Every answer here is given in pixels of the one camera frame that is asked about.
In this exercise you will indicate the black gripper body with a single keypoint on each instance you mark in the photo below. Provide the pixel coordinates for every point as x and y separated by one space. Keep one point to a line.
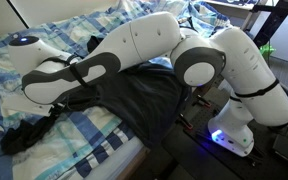
58 109

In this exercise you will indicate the black sweatshirt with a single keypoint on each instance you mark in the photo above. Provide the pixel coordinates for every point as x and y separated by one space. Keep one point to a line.
140 96

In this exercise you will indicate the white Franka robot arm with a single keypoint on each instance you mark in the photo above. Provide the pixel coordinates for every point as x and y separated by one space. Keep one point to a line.
144 40

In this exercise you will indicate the blue patchwork quilt bed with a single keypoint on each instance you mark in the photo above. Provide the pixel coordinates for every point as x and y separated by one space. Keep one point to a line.
80 133

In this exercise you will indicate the white mattress sheet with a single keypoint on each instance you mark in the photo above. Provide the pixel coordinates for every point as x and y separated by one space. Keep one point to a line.
114 163

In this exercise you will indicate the white desk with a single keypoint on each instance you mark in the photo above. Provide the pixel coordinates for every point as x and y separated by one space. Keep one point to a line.
232 8

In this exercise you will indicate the green object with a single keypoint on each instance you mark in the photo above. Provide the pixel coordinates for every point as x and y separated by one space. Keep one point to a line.
267 51

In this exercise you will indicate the black stand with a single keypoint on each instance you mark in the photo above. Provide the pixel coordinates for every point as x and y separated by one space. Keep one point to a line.
274 18

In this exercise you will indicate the wooden bed frame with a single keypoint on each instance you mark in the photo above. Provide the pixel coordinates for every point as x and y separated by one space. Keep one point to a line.
134 163

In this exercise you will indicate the black mounting base plate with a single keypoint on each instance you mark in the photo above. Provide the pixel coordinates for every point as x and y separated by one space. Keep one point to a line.
200 156

